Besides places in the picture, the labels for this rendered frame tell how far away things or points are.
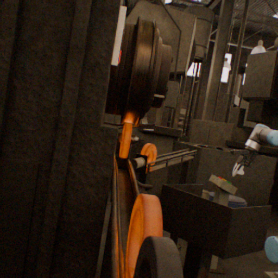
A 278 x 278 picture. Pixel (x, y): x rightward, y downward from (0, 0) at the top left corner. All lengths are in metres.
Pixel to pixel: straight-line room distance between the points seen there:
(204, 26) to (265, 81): 5.74
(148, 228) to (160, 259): 0.15
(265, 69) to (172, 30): 1.54
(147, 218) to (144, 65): 0.83
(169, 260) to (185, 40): 3.94
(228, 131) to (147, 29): 4.15
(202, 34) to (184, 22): 6.21
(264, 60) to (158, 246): 4.85
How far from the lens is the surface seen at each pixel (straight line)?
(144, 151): 1.96
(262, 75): 5.18
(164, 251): 0.46
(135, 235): 0.73
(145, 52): 1.34
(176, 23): 4.25
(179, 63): 4.23
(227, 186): 2.27
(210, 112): 10.49
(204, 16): 10.68
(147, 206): 0.61
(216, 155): 3.71
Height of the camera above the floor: 0.90
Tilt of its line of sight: 3 degrees down
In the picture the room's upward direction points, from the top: 9 degrees clockwise
